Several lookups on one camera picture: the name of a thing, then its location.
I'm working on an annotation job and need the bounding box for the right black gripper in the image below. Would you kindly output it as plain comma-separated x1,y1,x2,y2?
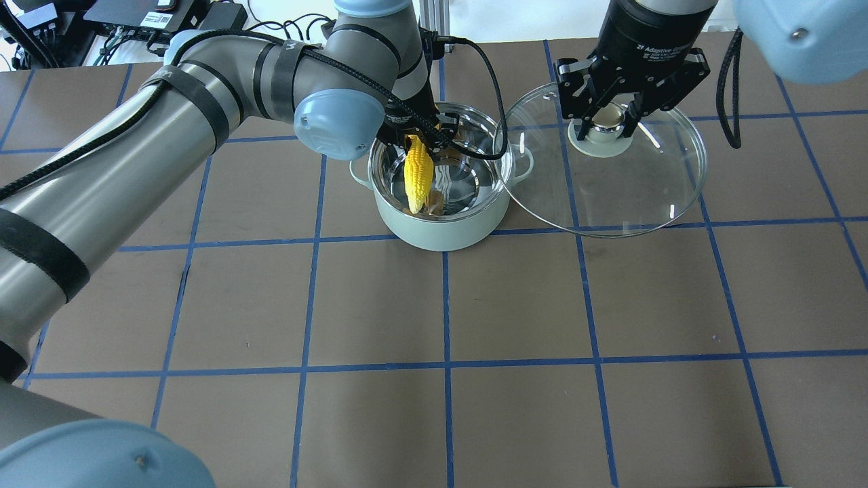
554,1,710,140

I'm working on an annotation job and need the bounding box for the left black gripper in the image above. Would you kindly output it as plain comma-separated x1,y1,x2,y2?
377,91,460,163

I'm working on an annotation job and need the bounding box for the yellow corn cob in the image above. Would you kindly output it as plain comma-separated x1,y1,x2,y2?
403,135,434,214

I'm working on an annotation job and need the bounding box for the glass pot lid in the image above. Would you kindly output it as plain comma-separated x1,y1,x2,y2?
497,83,708,238

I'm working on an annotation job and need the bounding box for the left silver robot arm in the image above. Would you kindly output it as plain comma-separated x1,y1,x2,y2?
1,1,430,487

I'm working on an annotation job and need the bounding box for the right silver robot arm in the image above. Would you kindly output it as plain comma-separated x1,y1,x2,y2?
555,1,867,141

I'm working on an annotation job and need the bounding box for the pale green cooking pot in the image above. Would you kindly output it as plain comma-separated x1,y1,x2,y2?
351,136,534,252

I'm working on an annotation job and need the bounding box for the large black power brick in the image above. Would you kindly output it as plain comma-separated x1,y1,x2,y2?
180,2,248,35

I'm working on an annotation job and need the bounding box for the brown paper table mat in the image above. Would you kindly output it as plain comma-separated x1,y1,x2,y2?
15,41,866,487

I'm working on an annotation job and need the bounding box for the aluminium frame post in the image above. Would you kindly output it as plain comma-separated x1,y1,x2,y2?
418,0,452,41

